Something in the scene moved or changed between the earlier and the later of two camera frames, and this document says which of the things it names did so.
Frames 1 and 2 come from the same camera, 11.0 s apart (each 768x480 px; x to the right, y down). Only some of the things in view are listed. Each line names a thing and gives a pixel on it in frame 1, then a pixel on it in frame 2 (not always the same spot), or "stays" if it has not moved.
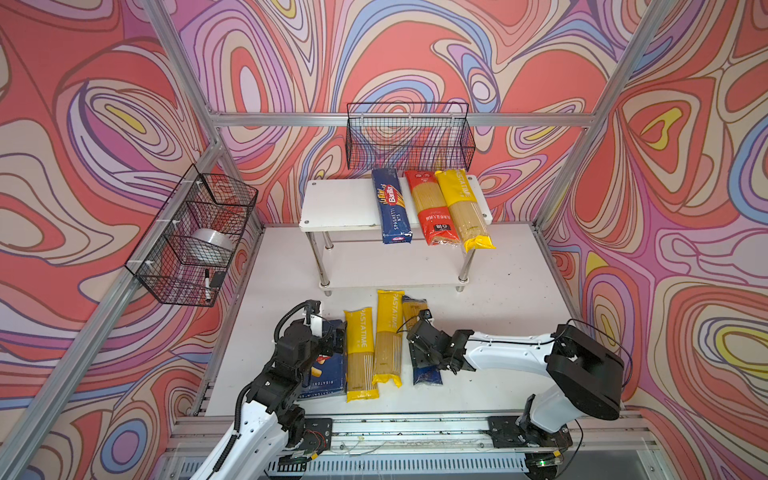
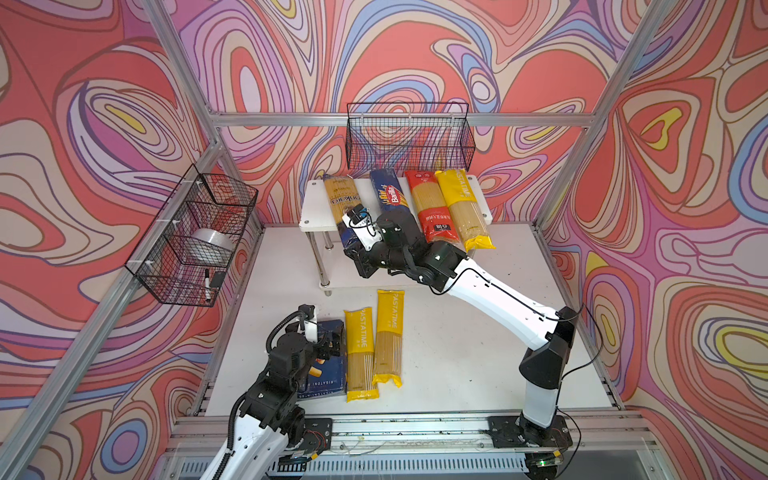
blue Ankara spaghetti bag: x=427 y=376 to x=342 y=193
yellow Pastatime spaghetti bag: x=361 y=363 stays
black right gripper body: x=422 y=359 to x=381 y=256
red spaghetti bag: x=434 y=213 stays
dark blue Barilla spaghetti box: x=394 y=218 stays
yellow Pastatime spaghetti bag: x=469 y=221 stays
